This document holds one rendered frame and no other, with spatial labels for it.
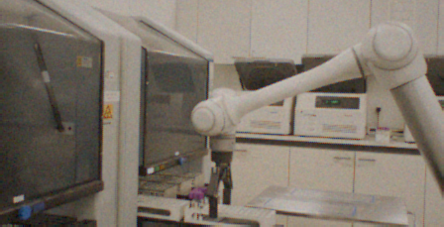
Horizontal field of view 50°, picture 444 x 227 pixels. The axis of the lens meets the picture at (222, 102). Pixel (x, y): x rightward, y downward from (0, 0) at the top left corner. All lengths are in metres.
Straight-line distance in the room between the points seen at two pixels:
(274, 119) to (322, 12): 1.01
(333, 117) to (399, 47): 2.58
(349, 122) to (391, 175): 0.51
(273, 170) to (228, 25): 1.38
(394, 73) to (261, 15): 3.04
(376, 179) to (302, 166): 0.57
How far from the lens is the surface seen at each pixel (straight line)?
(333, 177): 3.88
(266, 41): 4.25
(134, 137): 1.62
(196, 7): 4.50
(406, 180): 3.87
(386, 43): 1.30
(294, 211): 1.85
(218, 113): 1.38
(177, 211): 1.67
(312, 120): 3.87
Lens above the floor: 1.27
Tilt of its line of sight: 2 degrees down
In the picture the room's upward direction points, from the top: 2 degrees clockwise
